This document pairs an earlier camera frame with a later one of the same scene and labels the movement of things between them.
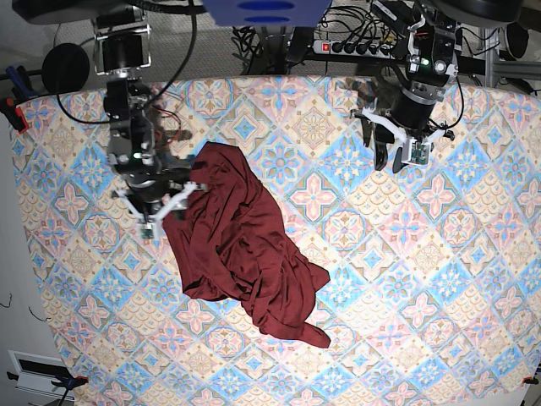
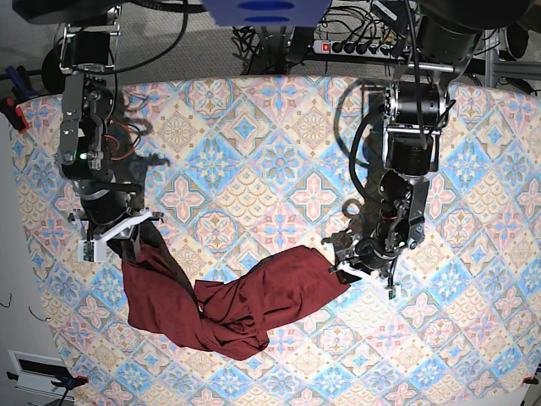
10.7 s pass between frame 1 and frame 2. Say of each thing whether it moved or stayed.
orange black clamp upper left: stayed
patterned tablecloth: stayed
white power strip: stayed
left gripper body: moved
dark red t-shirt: moved
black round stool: stayed
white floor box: stayed
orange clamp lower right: stayed
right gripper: moved
